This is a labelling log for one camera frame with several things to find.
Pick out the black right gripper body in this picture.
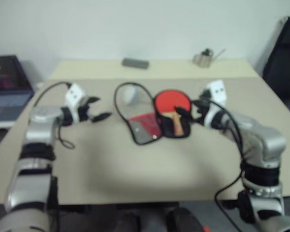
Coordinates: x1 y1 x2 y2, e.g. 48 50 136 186
193 91 212 124

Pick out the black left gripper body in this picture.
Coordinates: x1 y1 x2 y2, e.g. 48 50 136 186
77 96 94 122

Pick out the red table tennis paddle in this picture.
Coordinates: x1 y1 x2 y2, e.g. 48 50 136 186
154 89 192 136

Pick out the red black paddle case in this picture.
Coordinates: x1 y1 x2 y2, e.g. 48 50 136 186
114 82 192 146

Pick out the small metal watering can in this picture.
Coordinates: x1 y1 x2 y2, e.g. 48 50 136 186
192 48 226 69

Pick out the grey rectangular block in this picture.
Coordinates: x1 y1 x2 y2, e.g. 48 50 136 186
121 58 150 70

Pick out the open laptop computer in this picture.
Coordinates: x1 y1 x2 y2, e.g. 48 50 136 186
0 55 36 123

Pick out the black office chair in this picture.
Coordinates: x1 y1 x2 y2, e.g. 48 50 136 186
261 16 290 115

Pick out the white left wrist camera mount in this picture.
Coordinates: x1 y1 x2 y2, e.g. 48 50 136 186
64 83 89 109

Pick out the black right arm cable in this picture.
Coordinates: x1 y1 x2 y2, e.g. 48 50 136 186
206 100 245 232

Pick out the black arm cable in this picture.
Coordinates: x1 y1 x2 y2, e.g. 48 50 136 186
206 100 245 232
34 82 76 149

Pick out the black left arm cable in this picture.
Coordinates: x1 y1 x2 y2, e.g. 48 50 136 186
34 82 76 149

